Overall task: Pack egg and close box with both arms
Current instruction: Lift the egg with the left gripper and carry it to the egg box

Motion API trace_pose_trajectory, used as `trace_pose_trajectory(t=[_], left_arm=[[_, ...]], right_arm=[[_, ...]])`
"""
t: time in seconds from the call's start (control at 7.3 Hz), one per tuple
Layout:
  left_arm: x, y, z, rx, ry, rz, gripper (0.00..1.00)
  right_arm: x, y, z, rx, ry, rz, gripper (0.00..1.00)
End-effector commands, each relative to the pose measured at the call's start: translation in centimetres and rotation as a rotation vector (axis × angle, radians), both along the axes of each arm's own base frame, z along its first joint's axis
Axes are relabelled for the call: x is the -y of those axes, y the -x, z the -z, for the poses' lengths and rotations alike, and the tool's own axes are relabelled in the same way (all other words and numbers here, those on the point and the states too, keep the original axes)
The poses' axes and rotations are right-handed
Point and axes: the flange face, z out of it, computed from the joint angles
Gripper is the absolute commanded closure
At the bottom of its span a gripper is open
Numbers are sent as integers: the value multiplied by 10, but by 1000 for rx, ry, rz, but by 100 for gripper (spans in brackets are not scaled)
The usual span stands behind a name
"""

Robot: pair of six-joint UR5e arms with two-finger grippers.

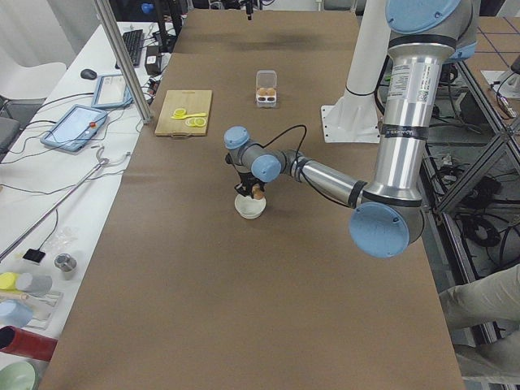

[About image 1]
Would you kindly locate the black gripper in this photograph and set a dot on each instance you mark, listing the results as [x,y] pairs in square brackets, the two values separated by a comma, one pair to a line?
[246,179]
[249,7]

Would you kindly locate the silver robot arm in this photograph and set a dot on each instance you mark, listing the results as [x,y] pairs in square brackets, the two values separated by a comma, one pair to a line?
[389,96]

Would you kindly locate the clear plastic egg box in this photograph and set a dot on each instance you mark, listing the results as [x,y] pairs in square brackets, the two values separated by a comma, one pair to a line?
[266,79]

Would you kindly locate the black power adapter box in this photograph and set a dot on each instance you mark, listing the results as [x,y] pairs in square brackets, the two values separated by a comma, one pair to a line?
[153,60]

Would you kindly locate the white ceramic bowl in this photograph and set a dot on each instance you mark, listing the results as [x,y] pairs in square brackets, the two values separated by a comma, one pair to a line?
[248,207]

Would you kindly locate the lemon slice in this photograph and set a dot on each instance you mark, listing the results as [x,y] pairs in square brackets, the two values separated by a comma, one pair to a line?
[196,122]
[179,113]

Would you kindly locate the wooden cutting board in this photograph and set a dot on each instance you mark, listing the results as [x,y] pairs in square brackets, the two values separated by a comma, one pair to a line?
[193,101]

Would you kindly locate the yellow plastic knife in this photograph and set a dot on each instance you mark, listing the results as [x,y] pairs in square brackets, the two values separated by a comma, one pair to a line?
[187,116]

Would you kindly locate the black keyboard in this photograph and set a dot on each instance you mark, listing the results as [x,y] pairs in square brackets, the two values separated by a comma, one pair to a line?
[133,41]

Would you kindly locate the metal rod tool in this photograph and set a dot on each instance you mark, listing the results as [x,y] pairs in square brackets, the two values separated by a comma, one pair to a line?
[102,162]

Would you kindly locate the blue teach pendant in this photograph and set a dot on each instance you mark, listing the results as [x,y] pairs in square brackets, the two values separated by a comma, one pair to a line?
[75,129]
[111,92]

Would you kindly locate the black computer mouse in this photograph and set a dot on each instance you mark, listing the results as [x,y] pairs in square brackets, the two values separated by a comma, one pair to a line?
[88,74]

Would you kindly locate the small metal cup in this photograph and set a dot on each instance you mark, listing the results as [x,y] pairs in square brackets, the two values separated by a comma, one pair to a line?
[67,265]

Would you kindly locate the small black square pad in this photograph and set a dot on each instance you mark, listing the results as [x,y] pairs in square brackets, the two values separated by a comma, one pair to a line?
[34,255]

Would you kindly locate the grey cup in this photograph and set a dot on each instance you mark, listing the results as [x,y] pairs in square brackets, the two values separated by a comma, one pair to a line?
[36,285]

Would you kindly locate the yellow cup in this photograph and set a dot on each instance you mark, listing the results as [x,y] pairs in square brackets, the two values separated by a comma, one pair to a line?
[8,281]

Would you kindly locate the person in beige trousers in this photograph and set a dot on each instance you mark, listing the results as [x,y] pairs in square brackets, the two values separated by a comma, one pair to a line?
[495,297]

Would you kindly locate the light blue cup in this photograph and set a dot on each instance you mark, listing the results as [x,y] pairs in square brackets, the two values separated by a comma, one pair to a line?
[14,313]

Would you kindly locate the red cylinder bottle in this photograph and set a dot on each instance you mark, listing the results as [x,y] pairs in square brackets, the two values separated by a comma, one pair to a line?
[27,344]

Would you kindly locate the green bowl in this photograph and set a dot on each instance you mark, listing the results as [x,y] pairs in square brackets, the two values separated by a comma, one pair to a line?
[18,376]

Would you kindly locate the white camera pillar base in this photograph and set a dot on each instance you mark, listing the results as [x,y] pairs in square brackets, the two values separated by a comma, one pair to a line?
[354,117]

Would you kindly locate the aluminium frame post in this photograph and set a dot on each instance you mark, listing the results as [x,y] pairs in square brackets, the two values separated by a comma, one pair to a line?
[114,36]

